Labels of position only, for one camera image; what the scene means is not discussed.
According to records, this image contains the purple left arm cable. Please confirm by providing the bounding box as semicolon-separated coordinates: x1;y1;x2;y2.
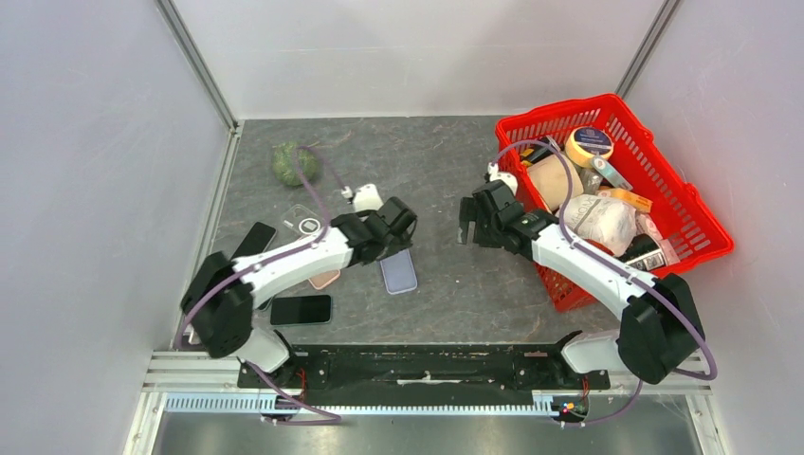
173;145;343;427

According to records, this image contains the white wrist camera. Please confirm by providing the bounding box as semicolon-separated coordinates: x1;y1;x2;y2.
340;184;383;212
485;162;519;194

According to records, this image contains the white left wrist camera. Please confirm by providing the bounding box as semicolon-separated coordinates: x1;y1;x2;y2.
340;184;383;212

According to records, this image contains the black smartphone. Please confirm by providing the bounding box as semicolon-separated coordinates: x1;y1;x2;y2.
231;222;277;259
269;295;333;326

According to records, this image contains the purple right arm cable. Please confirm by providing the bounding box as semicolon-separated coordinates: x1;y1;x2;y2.
489;138;719;428

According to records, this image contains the black yellow tool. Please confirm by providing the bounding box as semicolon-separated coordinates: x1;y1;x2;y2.
520;136;561;168

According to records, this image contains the orange small box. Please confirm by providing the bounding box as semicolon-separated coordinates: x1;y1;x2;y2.
596;188;653;213

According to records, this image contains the red plastic basket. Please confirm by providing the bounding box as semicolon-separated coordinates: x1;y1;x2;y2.
496;94;734;278

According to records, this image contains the lilac phone case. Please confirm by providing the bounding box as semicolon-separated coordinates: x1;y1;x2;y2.
380;249;418;295

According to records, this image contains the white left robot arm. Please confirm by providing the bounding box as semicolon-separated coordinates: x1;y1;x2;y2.
180;197;417;387

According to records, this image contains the yellow masking tape roll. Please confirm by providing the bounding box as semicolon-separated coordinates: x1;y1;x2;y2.
563;126;614;169

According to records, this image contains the white wrapped package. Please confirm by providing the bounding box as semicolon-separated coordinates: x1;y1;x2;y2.
560;194;637;257

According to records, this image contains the pink phone case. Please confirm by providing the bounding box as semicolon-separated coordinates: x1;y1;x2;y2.
308;270;341;290

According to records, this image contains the grey slotted cable duct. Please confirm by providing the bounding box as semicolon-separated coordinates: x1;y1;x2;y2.
164;392;556;417

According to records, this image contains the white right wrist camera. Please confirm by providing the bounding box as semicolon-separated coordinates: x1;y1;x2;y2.
485;162;519;194

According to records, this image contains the green felt ball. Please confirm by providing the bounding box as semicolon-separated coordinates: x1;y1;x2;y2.
271;141;320;188

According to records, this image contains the teal white small packet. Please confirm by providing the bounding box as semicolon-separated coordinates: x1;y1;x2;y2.
591;155;633;191

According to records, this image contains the clear magsafe phone case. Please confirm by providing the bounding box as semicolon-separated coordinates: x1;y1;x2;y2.
281;204;324;237

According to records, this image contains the black mounting base plate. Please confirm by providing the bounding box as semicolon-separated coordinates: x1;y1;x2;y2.
268;344;611;407

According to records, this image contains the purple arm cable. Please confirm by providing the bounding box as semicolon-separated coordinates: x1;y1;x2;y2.
489;138;719;428
173;145;343;427

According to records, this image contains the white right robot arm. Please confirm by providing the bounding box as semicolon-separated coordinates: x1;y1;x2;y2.
458;180;718;388

